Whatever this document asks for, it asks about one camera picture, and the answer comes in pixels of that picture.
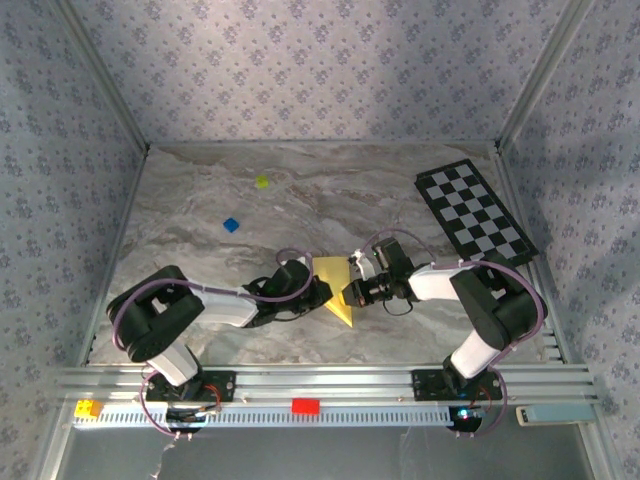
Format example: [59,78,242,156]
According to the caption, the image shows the yellow paper sheet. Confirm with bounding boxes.
[312,255,355,330]

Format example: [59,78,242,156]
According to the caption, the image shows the black and white checkerboard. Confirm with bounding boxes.
[413,158,541,267]

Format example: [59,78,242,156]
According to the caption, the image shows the small black circuit board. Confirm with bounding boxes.
[166,407,221,435]
[446,405,487,432]

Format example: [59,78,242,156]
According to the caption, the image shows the yellow and orange block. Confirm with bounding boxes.
[73,399,105,419]

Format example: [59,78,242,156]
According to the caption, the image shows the aluminium mounting rail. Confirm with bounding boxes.
[54,364,599,407]

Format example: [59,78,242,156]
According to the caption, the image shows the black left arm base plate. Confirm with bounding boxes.
[144,369,237,404]

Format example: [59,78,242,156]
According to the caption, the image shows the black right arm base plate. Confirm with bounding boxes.
[411,368,504,402]

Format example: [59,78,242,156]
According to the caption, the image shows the white slotted cable duct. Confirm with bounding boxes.
[72,402,485,429]

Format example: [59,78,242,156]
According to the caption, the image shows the aluminium table back rail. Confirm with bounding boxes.
[147,140,501,149]

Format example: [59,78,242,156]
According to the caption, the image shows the aluminium table side rail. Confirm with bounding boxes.
[497,144,569,364]
[77,147,151,369]

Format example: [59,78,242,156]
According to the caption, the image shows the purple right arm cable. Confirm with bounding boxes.
[360,228,550,441]

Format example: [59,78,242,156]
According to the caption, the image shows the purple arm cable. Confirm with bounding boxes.
[109,247,315,441]
[360,228,550,441]

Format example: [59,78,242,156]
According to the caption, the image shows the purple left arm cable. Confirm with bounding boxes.
[109,247,315,441]

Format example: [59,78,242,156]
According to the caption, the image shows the aluminium frame post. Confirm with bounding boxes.
[496,0,599,151]
[52,0,151,154]

